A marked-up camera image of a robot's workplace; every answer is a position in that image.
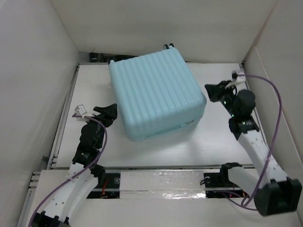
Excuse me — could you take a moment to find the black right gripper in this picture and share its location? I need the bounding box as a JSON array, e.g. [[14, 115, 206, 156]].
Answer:
[[204, 80, 238, 117]]

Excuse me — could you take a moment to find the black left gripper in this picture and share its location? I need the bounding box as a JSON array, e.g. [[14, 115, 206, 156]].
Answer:
[[84, 104, 116, 148]]

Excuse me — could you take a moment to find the light blue hard-shell suitcase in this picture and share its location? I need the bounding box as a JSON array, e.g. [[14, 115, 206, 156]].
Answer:
[[108, 44, 207, 141]]

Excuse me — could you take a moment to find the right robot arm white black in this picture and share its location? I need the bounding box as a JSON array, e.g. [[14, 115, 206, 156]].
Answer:
[[205, 80, 302, 216]]

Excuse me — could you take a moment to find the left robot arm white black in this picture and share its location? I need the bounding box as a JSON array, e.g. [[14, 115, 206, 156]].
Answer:
[[28, 103, 117, 227]]

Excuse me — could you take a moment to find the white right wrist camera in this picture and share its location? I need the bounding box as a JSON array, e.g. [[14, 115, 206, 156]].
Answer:
[[225, 70, 246, 89]]

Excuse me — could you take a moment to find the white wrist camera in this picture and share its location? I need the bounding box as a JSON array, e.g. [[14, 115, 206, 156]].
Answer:
[[72, 105, 88, 122], [225, 70, 246, 89]]

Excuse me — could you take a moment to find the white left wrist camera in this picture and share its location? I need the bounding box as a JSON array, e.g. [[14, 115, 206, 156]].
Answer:
[[72, 105, 88, 122]]

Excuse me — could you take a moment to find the metal base rail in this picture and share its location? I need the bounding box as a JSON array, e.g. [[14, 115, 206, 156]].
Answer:
[[28, 165, 251, 199]]

